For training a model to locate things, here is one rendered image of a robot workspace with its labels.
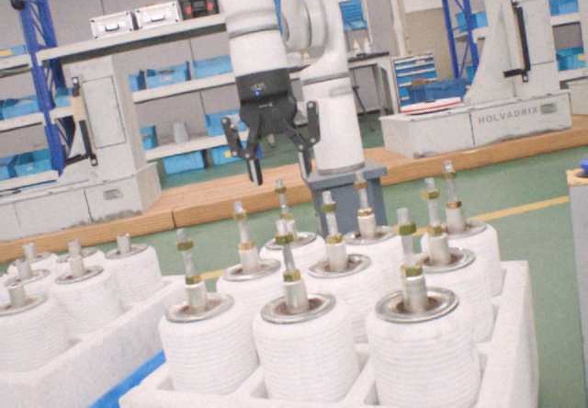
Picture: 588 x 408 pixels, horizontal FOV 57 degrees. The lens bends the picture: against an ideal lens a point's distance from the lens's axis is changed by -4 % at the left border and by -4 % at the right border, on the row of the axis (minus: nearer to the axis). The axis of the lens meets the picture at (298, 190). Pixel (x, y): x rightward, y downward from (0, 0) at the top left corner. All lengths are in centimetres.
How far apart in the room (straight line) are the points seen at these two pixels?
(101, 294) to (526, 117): 230
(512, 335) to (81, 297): 59
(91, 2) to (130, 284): 849
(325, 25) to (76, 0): 846
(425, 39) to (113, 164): 499
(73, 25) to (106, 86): 673
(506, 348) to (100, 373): 54
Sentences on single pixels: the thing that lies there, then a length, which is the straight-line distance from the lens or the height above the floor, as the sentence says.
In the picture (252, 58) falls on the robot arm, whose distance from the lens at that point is 75.
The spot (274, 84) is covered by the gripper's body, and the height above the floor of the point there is 47.
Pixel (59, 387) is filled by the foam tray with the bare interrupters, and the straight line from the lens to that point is 79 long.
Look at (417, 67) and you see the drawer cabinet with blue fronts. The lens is 613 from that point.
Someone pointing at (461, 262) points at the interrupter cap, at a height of 25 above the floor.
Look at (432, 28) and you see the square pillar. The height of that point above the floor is 99.
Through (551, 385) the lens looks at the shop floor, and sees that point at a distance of 88.
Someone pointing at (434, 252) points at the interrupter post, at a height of 27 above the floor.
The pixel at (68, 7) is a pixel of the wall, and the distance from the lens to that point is 943.
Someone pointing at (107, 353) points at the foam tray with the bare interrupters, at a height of 15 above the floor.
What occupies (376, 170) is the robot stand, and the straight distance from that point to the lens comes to 103.
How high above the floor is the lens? 45
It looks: 9 degrees down
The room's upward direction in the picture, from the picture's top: 11 degrees counter-clockwise
